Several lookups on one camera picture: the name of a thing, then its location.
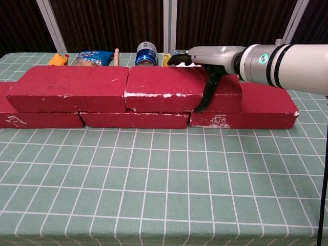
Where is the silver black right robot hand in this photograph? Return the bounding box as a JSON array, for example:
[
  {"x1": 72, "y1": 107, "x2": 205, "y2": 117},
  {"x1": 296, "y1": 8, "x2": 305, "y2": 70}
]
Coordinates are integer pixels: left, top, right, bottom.
[{"x1": 167, "y1": 46, "x2": 245, "y2": 112}]

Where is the red brick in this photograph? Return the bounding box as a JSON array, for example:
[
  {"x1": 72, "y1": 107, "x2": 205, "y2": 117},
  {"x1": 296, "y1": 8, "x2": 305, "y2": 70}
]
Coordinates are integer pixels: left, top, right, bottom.
[
  {"x1": 5, "y1": 66, "x2": 130, "y2": 113},
  {"x1": 0, "y1": 81, "x2": 85, "y2": 129},
  {"x1": 189, "y1": 82, "x2": 300, "y2": 130},
  {"x1": 124, "y1": 65, "x2": 243, "y2": 113},
  {"x1": 79, "y1": 109, "x2": 190, "y2": 130}
]

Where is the dark brown curtain panel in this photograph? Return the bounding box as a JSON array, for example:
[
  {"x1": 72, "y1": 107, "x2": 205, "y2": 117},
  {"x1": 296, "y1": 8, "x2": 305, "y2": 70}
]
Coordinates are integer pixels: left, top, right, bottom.
[
  {"x1": 175, "y1": 0, "x2": 298, "y2": 51},
  {"x1": 50, "y1": 0, "x2": 165, "y2": 53},
  {"x1": 289, "y1": 0, "x2": 328, "y2": 46},
  {"x1": 0, "y1": 0, "x2": 56, "y2": 58}
]

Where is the clear pack of white rolls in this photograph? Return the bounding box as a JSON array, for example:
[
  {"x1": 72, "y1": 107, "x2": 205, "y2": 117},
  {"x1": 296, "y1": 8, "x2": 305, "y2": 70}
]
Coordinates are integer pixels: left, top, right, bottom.
[{"x1": 163, "y1": 50, "x2": 190, "y2": 67}]

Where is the blue soda can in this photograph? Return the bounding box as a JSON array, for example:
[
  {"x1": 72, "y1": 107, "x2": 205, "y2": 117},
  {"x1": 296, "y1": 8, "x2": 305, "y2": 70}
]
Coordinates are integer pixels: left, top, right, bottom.
[{"x1": 135, "y1": 42, "x2": 157, "y2": 67}]

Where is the blue snack bag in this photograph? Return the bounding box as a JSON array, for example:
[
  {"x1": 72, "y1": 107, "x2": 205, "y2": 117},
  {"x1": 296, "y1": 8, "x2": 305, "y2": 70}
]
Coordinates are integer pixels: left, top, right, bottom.
[{"x1": 69, "y1": 50, "x2": 114, "y2": 68}]

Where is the green checked tablecloth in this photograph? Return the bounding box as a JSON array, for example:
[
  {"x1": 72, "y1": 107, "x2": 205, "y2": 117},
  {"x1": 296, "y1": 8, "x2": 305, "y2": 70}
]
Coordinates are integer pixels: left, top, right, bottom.
[{"x1": 0, "y1": 52, "x2": 328, "y2": 246}]

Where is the yellow rubber chicken toy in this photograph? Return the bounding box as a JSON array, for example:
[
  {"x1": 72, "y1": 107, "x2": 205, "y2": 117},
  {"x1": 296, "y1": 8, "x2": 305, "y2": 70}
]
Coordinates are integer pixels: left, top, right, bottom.
[{"x1": 48, "y1": 53, "x2": 69, "y2": 67}]

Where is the white partition frame post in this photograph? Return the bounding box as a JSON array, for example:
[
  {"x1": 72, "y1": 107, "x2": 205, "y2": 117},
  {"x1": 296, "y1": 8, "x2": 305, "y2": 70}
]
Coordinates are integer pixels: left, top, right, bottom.
[
  {"x1": 280, "y1": 0, "x2": 310, "y2": 47},
  {"x1": 162, "y1": 0, "x2": 177, "y2": 53},
  {"x1": 35, "y1": 0, "x2": 68, "y2": 53}
]

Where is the black hanging cable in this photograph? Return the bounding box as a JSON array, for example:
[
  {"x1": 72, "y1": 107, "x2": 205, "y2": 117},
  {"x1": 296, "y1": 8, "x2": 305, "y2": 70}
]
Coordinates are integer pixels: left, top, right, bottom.
[{"x1": 316, "y1": 96, "x2": 328, "y2": 246}]

